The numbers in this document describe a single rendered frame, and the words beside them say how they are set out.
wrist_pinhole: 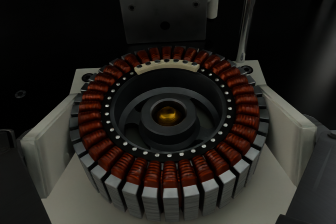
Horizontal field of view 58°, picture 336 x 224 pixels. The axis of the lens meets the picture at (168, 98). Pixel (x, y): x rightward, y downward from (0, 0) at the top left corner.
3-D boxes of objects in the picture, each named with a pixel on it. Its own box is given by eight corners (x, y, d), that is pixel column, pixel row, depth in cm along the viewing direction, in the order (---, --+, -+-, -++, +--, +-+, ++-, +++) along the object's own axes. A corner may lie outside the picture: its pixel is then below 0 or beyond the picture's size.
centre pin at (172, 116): (185, 150, 19) (185, 123, 17) (154, 151, 19) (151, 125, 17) (183, 125, 20) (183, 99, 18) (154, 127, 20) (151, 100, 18)
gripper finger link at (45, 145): (48, 199, 14) (31, 200, 14) (86, 135, 20) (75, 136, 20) (36, 138, 13) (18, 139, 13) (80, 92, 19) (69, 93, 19)
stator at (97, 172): (280, 221, 16) (299, 188, 13) (66, 229, 16) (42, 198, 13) (240, 76, 23) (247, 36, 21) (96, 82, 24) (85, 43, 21)
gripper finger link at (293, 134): (300, 126, 13) (318, 125, 13) (255, 84, 19) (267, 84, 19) (295, 189, 13) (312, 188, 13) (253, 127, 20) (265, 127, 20)
